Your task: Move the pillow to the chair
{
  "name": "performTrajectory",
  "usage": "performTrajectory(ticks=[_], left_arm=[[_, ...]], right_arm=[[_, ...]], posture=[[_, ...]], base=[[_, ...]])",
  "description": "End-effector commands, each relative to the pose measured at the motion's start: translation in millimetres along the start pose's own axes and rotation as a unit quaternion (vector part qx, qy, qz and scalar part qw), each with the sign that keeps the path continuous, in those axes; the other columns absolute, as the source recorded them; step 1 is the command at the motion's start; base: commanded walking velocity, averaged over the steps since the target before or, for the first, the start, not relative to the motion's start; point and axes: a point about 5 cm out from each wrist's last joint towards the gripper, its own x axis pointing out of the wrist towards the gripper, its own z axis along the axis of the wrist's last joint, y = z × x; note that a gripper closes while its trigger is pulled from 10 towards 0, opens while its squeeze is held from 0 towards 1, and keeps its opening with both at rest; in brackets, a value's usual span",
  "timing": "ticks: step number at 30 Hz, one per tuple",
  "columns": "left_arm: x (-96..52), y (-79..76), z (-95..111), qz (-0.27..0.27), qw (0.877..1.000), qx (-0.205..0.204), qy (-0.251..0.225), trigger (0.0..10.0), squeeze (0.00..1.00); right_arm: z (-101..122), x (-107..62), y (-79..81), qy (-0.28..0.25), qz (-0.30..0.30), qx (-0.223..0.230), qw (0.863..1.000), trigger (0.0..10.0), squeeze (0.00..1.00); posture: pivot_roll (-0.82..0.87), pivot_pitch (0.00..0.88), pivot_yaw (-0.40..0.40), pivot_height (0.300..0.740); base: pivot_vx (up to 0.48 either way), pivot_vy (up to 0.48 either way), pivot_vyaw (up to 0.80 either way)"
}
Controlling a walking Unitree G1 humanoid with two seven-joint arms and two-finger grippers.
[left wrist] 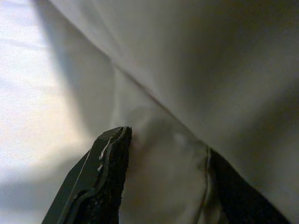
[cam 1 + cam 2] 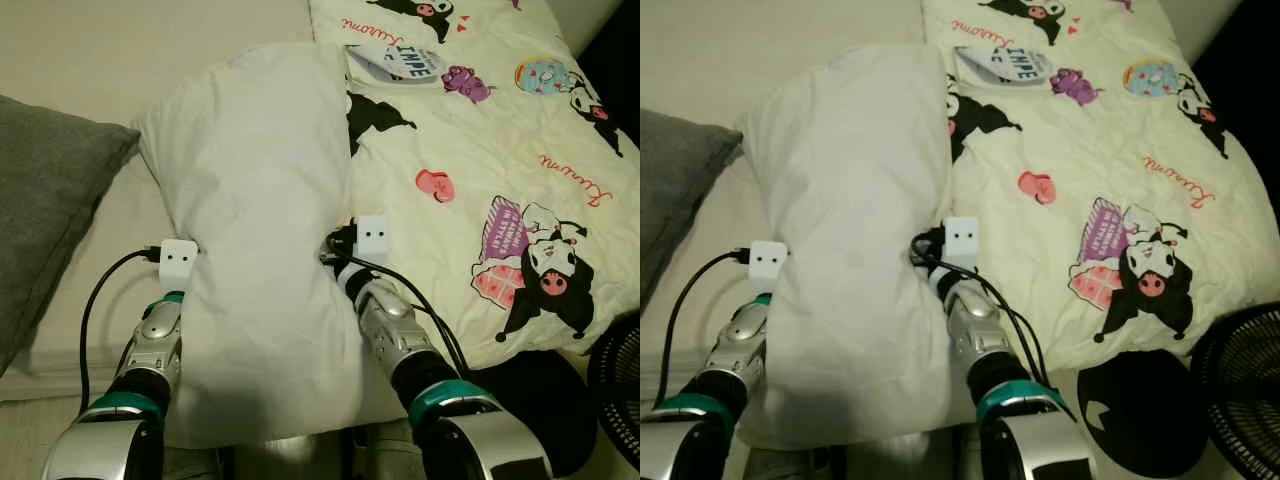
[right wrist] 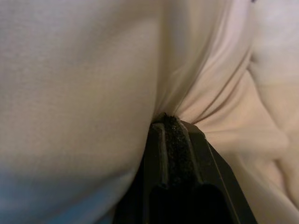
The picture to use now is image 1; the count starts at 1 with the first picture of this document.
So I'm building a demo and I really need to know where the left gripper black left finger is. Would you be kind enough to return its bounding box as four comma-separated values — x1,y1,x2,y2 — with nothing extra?
42,126,133,224

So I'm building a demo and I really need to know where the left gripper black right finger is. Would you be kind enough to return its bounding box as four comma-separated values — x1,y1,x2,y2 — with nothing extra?
209,147,292,224

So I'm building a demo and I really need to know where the white pillow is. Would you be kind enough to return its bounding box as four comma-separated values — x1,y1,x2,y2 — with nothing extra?
35,0,299,224

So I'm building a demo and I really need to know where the white bed sheet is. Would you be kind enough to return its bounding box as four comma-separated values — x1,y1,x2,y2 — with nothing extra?
0,0,78,185

